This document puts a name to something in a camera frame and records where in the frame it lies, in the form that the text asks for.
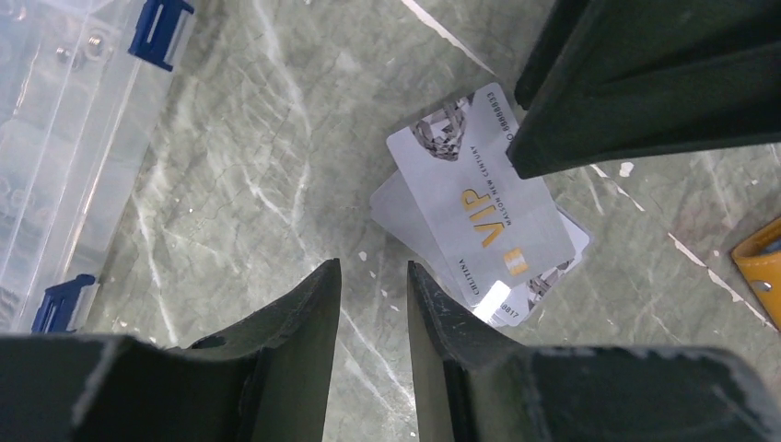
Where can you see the orange leather card holder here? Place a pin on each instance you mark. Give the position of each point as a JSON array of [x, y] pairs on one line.
[[758, 260]]

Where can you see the silver VIP card bottom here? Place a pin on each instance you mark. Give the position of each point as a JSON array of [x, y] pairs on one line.
[[393, 207]]

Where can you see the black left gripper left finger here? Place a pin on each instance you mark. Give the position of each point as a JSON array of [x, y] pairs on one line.
[[263, 378]]

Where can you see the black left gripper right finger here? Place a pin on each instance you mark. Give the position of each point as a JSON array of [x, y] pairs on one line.
[[472, 383]]

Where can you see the silver VIP card top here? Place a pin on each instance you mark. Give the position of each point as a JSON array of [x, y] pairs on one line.
[[495, 230]]

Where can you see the silver vip card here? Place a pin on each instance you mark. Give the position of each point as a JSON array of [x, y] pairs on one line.
[[393, 207], [495, 230]]

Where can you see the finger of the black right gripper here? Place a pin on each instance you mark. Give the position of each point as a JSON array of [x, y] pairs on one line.
[[609, 80]]

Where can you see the clear plastic organizer box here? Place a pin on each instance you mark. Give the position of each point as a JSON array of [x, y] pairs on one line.
[[83, 84]]

